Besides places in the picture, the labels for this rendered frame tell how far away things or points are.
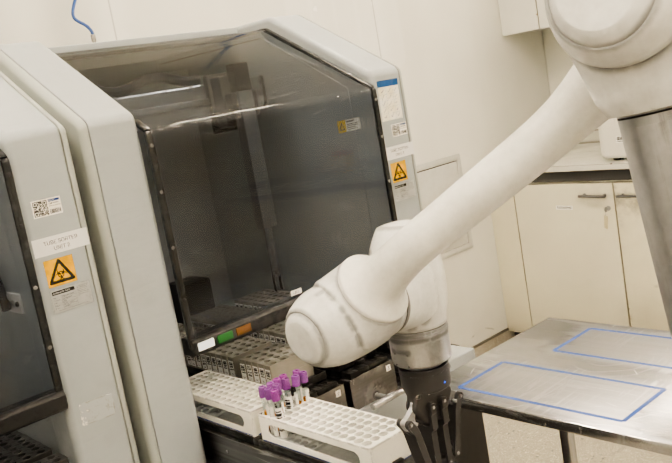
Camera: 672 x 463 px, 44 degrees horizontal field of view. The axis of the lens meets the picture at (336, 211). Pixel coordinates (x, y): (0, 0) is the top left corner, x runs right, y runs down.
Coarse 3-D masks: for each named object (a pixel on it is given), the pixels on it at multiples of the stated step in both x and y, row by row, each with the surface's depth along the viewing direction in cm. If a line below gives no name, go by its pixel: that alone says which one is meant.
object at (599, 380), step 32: (544, 320) 188; (576, 320) 184; (512, 352) 171; (544, 352) 168; (576, 352) 165; (608, 352) 162; (640, 352) 160; (480, 384) 158; (512, 384) 155; (544, 384) 152; (576, 384) 150; (608, 384) 148; (640, 384) 145; (512, 416) 144; (544, 416) 139; (576, 416) 137; (608, 416) 135; (640, 416) 133; (640, 448) 127
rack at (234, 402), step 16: (192, 384) 173; (208, 384) 171; (224, 384) 169; (240, 384) 168; (256, 384) 166; (208, 400) 163; (224, 400) 160; (240, 400) 159; (256, 400) 157; (208, 416) 164; (224, 416) 168; (240, 416) 166; (256, 416) 153; (256, 432) 153
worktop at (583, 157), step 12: (588, 144) 416; (564, 156) 389; (576, 156) 382; (588, 156) 375; (600, 156) 368; (552, 168) 366; (564, 168) 361; (576, 168) 357; (588, 168) 353; (600, 168) 348; (612, 168) 344; (624, 168) 340
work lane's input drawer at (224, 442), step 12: (204, 420) 165; (204, 432) 163; (216, 432) 161; (228, 432) 158; (240, 432) 156; (204, 444) 164; (216, 444) 161; (228, 444) 157; (240, 444) 154; (252, 444) 153; (264, 444) 150; (276, 444) 148; (228, 456) 158; (240, 456) 155; (252, 456) 152; (264, 456) 149; (276, 456) 146; (288, 456) 145; (300, 456) 142
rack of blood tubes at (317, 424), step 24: (312, 408) 149; (336, 408) 147; (264, 432) 150; (288, 432) 149; (312, 432) 139; (336, 432) 137; (360, 432) 135; (384, 432) 134; (336, 456) 141; (360, 456) 131; (384, 456) 131
